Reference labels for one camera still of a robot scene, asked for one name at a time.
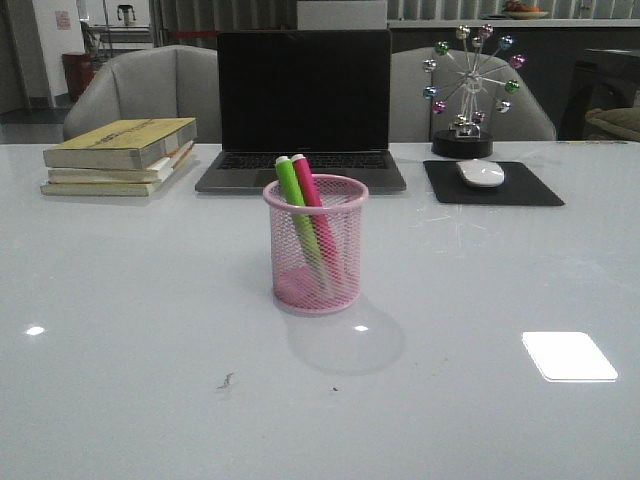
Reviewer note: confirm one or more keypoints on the pink highlighter pen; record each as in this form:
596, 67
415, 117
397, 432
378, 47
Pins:
310, 190

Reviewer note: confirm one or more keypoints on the green highlighter pen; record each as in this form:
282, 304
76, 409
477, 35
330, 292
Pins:
292, 192

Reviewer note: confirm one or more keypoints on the pink mesh pen holder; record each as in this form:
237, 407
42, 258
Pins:
294, 284

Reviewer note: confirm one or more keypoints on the grey open laptop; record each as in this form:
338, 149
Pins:
324, 94

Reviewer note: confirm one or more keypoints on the white computer mouse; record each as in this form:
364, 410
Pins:
480, 173

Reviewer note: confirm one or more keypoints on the middle cream book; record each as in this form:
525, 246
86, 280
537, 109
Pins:
157, 172

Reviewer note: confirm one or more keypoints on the cream book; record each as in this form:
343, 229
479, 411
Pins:
101, 189
157, 172

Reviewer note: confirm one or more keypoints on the right grey armchair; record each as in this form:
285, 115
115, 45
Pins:
423, 98

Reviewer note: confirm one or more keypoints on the grey armchair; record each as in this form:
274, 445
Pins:
163, 82
423, 98

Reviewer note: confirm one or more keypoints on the black mouse pad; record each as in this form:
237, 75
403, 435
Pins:
521, 187

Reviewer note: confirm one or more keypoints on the top yellow book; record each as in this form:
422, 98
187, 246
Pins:
131, 144

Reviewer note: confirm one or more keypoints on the ferris wheel desk toy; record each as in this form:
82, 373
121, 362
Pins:
464, 137

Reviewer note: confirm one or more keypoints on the left grey armchair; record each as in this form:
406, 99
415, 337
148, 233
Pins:
163, 82

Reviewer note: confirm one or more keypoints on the bottom cream book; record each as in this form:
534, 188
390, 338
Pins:
101, 189

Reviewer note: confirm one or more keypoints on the red trash bin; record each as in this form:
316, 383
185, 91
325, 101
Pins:
78, 71

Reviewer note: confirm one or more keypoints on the fruit bowl on counter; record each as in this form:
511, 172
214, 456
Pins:
521, 11

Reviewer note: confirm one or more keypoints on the olive cushion at right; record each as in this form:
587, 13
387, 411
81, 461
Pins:
614, 124

